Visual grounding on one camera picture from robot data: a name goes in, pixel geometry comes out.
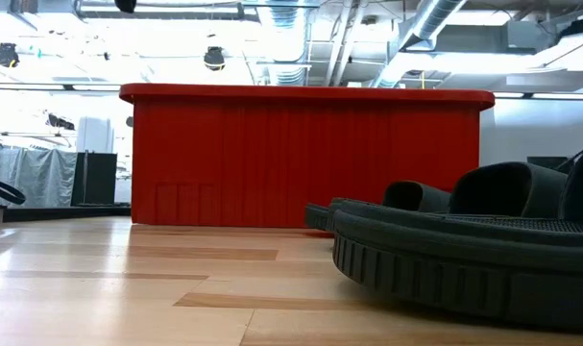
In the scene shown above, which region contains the red plastic bin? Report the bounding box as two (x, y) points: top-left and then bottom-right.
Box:
(119, 83), (496, 239)

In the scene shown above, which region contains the black ceiling lamp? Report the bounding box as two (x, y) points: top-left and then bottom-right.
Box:
(203, 45), (227, 72)
(0, 41), (21, 69)

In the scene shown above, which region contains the black cabinet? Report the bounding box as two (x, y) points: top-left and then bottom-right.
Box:
(70, 151), (119, 208)

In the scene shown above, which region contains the white cabinet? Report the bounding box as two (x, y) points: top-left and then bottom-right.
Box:
(76, 116), (115, 155)

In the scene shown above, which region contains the black monitor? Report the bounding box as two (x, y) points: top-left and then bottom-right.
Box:
(526, 155), (571, 170)

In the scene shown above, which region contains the grey cloth cover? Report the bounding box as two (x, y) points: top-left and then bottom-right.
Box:
(0, 146), (79, 210)

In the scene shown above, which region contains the silver ribbed ventilation duct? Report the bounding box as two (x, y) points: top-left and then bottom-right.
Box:
(265, 0), (312, 87)

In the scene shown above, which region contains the silver smooth ventilation duct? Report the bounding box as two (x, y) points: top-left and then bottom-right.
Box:
(371, 0), (469, 89)

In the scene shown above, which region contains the black table edge rail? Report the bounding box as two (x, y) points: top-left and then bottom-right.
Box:
(0, 204), (133, 226)

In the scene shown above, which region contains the black cable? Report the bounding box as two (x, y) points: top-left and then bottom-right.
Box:
(0, 174), (28, 207)

